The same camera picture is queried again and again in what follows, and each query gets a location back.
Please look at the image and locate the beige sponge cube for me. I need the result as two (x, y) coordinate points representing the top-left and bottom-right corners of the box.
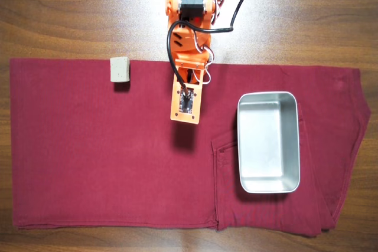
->
(109, 56), (132, 83)

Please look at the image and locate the dark red cloth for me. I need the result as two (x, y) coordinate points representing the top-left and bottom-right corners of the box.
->
(8, 58), (372, 237)

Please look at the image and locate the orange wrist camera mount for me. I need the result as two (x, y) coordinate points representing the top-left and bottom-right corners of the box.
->
(169, 58), (208, 125)

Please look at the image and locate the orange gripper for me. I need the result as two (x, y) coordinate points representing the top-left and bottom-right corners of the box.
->
(170, 23), (213, 61)

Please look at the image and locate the rectangular metal tray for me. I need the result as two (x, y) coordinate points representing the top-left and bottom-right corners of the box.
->
(236, 91), (301, 194)

